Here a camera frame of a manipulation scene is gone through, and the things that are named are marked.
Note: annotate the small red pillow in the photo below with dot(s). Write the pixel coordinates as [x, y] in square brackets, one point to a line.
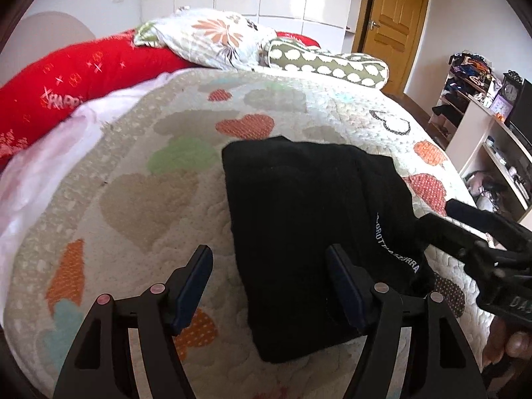
[299, 39]

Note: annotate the black ornate clock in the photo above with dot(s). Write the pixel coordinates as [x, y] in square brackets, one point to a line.
[510, 90]

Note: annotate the heart-print quilt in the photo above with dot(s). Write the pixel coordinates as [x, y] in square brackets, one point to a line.
[145, 216]

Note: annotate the beige round headboard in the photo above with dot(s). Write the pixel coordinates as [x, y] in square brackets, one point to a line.
[50, 33]

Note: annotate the black pants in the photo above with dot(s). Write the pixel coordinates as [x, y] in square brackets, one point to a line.
[299, 216]

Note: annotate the pile of clothes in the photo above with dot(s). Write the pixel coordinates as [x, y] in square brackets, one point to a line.
[469, 68]

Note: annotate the person's right hand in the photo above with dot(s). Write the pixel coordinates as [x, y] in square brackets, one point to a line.
[515, 343]

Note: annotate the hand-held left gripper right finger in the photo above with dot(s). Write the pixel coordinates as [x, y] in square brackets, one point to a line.
[347, 286]

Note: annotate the large red pillow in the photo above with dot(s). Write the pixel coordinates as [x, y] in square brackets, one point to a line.
[62, 79]

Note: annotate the assorted shelf knickknacks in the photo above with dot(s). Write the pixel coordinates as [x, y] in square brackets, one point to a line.
[486, 187]

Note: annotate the white shelf unit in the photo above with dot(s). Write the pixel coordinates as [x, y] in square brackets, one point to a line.
[474, 124]

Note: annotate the black television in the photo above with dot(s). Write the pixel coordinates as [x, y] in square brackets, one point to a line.
[524, 108]

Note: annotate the green dotted bolster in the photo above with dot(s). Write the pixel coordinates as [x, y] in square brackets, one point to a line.
[332, 64]

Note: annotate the wooden door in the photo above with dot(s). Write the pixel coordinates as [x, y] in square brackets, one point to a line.
[395, 29]

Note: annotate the floral pillow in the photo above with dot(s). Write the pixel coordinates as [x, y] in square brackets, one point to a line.
[208, 33]

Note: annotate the pale pink bed sheet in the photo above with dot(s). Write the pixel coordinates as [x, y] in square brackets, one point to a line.
[33, 183]

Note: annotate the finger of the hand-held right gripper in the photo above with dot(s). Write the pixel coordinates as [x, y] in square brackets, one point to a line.
[444, 230]
[478, 216]

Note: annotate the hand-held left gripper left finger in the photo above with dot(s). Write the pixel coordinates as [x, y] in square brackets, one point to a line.
[195, 282]

